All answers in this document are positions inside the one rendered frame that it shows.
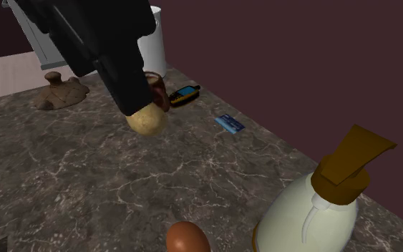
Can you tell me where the blue card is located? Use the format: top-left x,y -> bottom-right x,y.
214,114 -> 246,135

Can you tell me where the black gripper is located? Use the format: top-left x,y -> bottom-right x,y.
15,0 -> 157,117

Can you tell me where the pale soap dispenser brown pump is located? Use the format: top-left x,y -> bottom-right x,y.
251,123 -> 398,252

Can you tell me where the white cylindrical bin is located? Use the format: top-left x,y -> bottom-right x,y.
137,5 -> 168,79

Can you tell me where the pale grey cabinet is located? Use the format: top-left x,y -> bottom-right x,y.
1,0 -> 98,72

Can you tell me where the brown turtle figure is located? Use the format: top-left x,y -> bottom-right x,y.
34,71 -> 91,111

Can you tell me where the brown egg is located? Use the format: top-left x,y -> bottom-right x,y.
165,220 -> 212,252

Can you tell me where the yellow blue black phone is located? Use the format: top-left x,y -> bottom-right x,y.
167,84 -> 202,107

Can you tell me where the yellow-brown potato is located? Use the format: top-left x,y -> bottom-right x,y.
125,102 -> 169,137

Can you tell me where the brown mug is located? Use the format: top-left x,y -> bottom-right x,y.
143,71 -> 171,113

